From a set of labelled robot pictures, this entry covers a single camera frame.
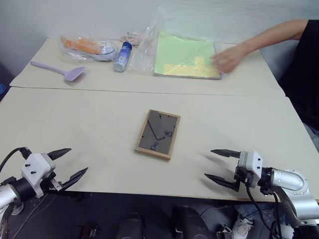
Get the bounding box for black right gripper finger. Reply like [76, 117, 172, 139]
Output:
[204, 173, 237, 192]
[210, 148, 241, 159]

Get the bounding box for person's bare hand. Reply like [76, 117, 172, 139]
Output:
[211, 43, 247, 74]

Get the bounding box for blue capped tube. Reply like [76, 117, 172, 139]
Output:
[113, 41, 133, 73]

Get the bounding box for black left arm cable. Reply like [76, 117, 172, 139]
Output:
[0, 147, 33, 173]

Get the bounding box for blue denim fabric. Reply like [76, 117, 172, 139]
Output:
[233, 201, 276, 239]

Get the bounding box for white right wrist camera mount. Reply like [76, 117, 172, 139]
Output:
[236, 150, 264, 188]

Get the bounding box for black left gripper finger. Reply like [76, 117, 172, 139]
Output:
[59, 167, 89, 192]
[47, 148, 72, 161]

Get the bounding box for purple silicone spatula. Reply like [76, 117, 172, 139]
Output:
[30, 61, 87, 84]

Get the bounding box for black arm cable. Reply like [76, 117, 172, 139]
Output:
[0, 147, 33, 173]
[245, 183, 285, 239]

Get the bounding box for dark rounded shape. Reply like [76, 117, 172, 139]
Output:
[116, 213, 146, 239]
[171, 205, 213, 239]

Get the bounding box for wooden picture frame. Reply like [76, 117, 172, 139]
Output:
[134, 109, 181, 161]

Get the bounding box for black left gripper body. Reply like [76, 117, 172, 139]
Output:
[40, 171, 63, 192]

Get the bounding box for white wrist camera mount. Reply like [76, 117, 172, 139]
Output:
[20, 152, 57, 199]
[236, 150, 264, 188]

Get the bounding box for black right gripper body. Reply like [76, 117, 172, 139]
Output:
[234, 165, 253, 193]

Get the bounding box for large clear plastic bag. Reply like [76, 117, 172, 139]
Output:
[128, 5, 226, 81]

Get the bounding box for clear plastic shoe bag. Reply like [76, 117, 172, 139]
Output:
[59, 34, 118, 63]

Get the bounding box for pink soft item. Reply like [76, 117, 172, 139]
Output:
[120, 31, 146, 47]

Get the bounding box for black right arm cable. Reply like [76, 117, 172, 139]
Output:
[245, 183, 285, 239]

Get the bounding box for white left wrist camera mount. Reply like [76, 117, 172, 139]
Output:
[20, 152, 57, 199]

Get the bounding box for green and yellow paper stack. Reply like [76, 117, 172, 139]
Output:
[153, 30, 223, 81]

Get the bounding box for person's blue jeans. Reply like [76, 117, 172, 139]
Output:
[302, 122, 319, 150]

